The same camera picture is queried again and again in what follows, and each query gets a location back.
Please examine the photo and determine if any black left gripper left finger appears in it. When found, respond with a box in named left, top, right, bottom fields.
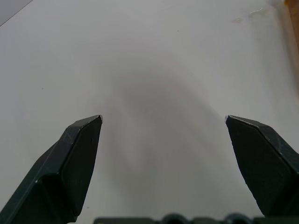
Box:
left=0, top=114, right=104, bottom=224

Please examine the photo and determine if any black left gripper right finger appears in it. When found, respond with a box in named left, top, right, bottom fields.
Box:
left=224, top=114, right=299, bottom=221

